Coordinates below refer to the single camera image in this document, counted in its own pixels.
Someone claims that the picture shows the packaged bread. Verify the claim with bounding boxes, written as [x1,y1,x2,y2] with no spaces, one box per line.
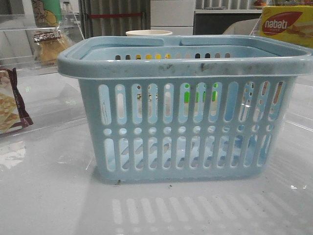
[33,30,72,66]

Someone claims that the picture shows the light blue plastic basket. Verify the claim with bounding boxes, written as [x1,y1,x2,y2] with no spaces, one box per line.
[57,35,313,184]

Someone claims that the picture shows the yellow popcorn paper cup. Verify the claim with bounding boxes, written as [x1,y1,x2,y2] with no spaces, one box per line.
[126,29,173,60]

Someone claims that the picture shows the red barrier belt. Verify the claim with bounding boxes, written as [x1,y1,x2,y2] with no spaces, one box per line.
[88,12,142,19]

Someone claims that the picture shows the maroon cracker bag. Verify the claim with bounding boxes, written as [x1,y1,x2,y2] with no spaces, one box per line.
[0,69,33,135]

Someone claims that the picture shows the clear acrylic display shelf left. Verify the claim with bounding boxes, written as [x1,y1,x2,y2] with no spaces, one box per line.
[0,12,86,152]

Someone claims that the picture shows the green cartoon snack bag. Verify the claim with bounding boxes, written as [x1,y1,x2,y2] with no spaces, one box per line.
[31,0,62,27]

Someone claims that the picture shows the plate with fruit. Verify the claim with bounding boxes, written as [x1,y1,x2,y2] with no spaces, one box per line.
[253,0,267,8]

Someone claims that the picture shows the yellow nabati wafer box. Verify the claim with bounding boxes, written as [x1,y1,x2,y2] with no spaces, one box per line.
[259,5,313,48]

